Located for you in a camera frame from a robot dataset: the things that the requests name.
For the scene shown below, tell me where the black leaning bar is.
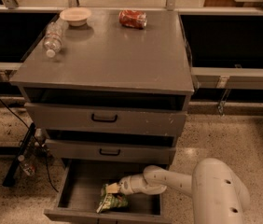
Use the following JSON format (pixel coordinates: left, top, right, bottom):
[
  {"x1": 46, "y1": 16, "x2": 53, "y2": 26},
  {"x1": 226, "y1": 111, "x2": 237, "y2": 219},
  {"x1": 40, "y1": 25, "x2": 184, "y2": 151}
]
[{"x1": 3, "y1": 123, "x2": 35, "y2": 187}]

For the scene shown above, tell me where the metal railing frame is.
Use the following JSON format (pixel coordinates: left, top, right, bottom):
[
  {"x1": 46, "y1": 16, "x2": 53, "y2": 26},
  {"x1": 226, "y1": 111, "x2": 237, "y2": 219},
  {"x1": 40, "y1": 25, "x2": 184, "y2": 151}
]
[{"x1": 0, "y1": 0, "x2": 263, "y2": 91}]

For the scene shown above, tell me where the plastic bottle on floor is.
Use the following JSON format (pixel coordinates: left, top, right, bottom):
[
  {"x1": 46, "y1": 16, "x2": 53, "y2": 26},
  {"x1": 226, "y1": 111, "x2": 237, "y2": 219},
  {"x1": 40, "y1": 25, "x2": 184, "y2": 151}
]
[{"x1": 18, "y1": 155, "x2": 35, "y2": 176}]

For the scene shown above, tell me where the beige paper bowl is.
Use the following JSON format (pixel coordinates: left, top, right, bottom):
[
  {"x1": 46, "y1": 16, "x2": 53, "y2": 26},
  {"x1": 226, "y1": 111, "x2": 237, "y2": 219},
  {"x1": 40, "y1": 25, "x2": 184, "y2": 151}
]
[{"x1": 60, "y1": 7, "x2": 91, "y2": 27}]

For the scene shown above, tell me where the black floor cable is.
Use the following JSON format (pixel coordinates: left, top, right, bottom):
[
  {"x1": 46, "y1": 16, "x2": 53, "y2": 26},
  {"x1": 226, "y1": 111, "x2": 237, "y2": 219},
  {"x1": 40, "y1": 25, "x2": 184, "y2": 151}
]
[{"x1": 0, "y1": 91, "x2": 60, "y2": 193}]

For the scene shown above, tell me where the red crushed soda can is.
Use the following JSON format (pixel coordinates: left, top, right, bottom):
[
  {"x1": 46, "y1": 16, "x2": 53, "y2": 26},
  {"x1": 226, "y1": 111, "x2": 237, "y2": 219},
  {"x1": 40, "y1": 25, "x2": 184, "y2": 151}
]
[{"x1": 118, "y1": 10, "x2": 147, "y2": 29}]

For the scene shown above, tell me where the green jalapeno chip bag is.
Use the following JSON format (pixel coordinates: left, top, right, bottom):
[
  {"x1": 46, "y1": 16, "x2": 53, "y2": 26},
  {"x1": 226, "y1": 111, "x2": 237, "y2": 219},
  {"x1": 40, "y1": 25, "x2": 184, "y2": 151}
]
[{"x1": 96, "y1": 184, "x2": 129, "y2": 213}]

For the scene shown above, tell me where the grey middle drawer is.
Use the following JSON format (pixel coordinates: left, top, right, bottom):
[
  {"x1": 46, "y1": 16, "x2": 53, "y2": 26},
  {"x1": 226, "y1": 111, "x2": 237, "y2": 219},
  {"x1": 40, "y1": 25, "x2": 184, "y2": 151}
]
[{"x1": 46, "y1": 139, "x2": 176, "y2": 164}]

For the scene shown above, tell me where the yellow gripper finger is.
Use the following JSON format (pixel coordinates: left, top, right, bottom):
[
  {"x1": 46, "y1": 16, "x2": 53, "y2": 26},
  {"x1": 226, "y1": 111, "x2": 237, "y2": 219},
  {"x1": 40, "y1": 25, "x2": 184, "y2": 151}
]
[{"x1": 105, "y1": 183, "x2": 120, "y2": 193}]

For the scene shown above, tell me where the grey drawer cabinet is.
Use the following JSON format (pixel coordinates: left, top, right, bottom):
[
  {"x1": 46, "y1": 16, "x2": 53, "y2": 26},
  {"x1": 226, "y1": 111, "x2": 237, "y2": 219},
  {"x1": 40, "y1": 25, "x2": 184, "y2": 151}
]
[{"x1": 9, "y1": 8, "x2": 195, "y2": 185}]

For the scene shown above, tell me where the grey open bottom drawer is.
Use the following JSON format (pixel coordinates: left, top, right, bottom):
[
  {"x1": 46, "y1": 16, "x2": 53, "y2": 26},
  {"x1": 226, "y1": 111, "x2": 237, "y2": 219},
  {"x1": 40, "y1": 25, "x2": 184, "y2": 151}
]
[{"x1": 44, "y1": 160, "x2": 172, "y2": 224}]

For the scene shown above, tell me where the grey top drawer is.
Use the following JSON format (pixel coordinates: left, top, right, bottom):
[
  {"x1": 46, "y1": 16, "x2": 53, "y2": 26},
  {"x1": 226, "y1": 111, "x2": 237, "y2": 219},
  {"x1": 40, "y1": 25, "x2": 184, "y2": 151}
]
[{"x1": 25, "y1": 103, "x2": 187, "y2": 136}]

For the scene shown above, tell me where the clear plastic water bottle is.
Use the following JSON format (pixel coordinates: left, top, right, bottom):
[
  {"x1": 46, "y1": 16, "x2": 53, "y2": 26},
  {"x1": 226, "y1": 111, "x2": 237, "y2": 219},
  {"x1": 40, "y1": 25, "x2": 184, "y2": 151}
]
[{"x1": 43, "y1": 20, "x2": 65, "y2": 58}]

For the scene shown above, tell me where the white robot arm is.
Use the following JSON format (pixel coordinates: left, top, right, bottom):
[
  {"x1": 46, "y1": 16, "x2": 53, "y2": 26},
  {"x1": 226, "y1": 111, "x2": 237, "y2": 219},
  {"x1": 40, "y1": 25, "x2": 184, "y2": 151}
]
[{"x1": 106, "y1": 158, "x2": 250, "y2": 224}]

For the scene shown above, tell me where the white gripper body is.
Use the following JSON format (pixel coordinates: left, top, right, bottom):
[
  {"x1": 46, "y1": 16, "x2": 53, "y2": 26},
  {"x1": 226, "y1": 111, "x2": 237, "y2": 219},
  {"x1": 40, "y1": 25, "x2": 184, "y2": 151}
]
[{"x1": 118, "y1": 175, "x2": 134, "y2": 195}]

